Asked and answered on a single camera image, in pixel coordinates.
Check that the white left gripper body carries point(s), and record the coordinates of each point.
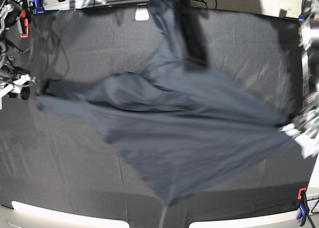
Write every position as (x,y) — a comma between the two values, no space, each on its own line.
(304,130)

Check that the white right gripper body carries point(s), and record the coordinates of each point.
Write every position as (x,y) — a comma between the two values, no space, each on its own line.
(19,88)

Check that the dark grey t-shirt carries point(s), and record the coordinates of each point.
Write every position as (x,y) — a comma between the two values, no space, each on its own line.
(180,122)

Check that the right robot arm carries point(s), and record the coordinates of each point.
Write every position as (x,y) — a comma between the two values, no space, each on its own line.
(10,11)

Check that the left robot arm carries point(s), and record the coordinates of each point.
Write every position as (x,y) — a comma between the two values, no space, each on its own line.
(309,41)

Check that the red clamp far left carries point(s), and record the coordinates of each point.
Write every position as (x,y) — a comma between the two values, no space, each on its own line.
(23,24)

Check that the red blue clamp near right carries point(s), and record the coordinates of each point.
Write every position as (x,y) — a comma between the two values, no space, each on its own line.
(304,212)

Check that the black table cloth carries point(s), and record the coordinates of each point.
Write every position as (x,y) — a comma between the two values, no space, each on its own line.
(62,163)

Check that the blue clamp far left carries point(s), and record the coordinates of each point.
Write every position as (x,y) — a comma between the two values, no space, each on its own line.
(36,6)

